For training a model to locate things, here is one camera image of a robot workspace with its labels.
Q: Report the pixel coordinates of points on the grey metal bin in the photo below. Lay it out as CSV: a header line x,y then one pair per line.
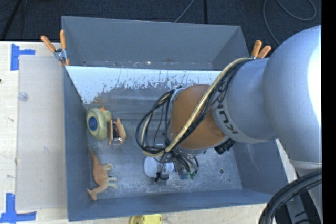
x,y
147,42

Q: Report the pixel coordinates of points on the black cylinder on white bracket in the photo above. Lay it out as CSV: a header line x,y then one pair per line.
x,y
224,146

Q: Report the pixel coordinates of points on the white round plastic object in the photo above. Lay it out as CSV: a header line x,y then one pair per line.
x,y
151,166

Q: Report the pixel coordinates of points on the pale wood flat board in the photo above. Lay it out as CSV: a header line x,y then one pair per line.
x,y
42,139

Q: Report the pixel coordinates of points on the pale yellow round tape measure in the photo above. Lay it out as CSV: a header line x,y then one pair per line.
x,y
95,123

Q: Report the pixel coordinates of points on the orange toy dinosaur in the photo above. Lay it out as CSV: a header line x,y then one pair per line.
x,y
101,174

